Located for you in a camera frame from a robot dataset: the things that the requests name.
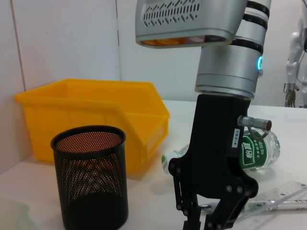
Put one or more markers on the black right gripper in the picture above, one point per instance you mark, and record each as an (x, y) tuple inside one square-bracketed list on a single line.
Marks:
[(213, 155)]

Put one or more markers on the clear water bottle green label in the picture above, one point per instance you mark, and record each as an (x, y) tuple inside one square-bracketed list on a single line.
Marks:
[(261, 151)]

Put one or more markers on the clear plastic ruler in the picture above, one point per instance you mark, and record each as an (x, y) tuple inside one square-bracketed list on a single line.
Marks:
[(283, 191)]

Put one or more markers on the clear silver ballpoint pen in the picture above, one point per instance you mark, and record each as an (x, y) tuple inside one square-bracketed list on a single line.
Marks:
[(287, 203)]

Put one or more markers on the black mesh pen holder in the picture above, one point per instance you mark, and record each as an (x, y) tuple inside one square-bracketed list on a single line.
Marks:
[(91, 191)]

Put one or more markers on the translucent green wavy fruit plate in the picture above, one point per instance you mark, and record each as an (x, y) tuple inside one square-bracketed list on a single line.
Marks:
[(12, 213)]

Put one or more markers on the yellow plastic storage bin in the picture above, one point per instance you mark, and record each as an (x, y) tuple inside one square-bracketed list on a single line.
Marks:
[(72, 119)]

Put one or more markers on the white humanoid robot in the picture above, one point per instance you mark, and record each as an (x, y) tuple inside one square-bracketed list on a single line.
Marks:
[(293, 55)]

